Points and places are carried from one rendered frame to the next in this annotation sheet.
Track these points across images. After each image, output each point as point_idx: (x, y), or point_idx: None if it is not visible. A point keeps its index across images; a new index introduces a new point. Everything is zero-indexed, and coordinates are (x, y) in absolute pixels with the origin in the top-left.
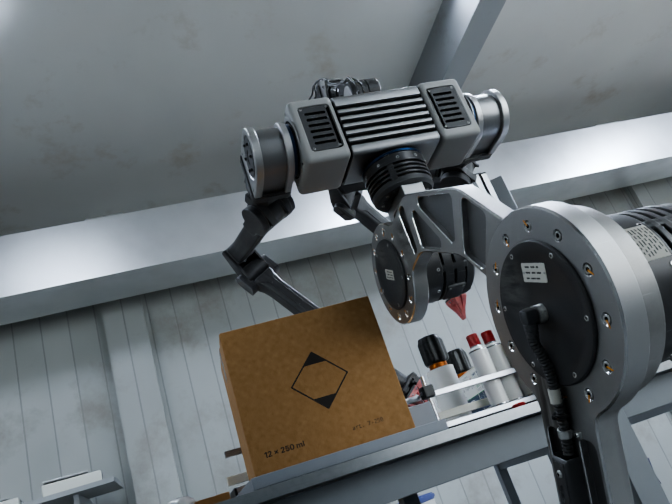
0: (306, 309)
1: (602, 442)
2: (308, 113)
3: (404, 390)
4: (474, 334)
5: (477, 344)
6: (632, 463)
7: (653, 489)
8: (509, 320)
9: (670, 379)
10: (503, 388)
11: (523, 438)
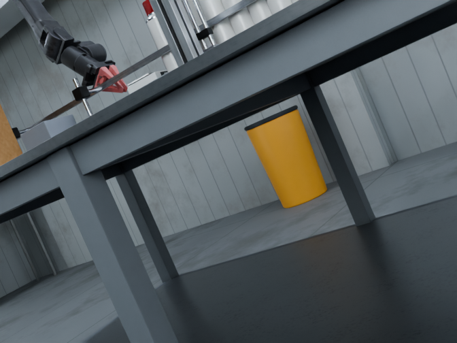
0: (21, 9)
1: None
2: None
3: (82, 85)
4: (145, 2)
5: (149, 14)
6: (82, 221)
7: (100, 245)
8: None
9: (130, 123)
10: (175, 62)
11: (4, 197)
